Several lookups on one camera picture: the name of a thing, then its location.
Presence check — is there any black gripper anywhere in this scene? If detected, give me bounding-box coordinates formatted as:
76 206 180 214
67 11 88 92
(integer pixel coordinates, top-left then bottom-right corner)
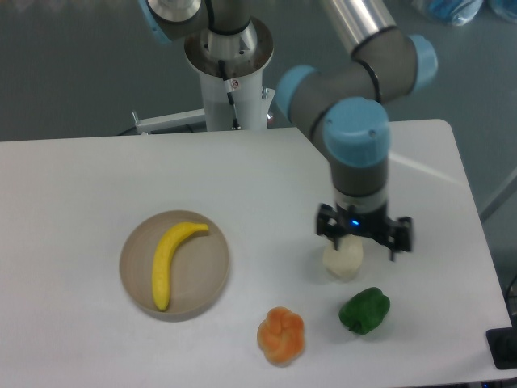
316 204 413 262

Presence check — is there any yellow banana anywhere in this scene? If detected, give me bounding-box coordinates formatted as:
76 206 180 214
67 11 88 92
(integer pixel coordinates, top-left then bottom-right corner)
151 222 209 311

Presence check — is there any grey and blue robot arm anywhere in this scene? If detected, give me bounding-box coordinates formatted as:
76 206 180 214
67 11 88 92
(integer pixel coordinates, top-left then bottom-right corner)
141 1 438 254

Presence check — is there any beige round plate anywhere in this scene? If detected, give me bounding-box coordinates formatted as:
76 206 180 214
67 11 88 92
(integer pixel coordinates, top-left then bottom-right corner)
119 210 230 322

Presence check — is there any white pear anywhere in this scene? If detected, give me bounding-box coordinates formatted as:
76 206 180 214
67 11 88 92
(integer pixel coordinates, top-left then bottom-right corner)
322 235 364 281

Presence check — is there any green bell pepper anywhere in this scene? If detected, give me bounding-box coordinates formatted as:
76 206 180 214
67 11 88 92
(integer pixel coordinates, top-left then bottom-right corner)
338 287 391 335

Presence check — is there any orange knotted bread roll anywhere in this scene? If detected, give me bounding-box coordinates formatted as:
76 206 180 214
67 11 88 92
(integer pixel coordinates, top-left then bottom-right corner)
256 306 305 365

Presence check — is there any black device at table edge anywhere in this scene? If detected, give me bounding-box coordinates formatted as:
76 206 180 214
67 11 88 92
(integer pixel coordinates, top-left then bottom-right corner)
485 327 516 370

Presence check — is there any blue plastic bag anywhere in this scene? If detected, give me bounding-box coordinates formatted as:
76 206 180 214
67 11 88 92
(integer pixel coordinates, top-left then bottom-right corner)
410 0 516 27

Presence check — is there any black cable on pedestal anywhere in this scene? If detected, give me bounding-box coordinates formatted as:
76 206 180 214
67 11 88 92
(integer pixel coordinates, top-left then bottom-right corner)
217 59 242 131

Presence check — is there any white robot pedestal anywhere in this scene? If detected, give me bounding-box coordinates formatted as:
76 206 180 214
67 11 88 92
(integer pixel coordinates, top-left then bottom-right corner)
184 17 275 132

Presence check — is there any white table frame bracket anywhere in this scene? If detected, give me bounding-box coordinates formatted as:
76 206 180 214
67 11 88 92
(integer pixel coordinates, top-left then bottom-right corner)
132 109 205 134

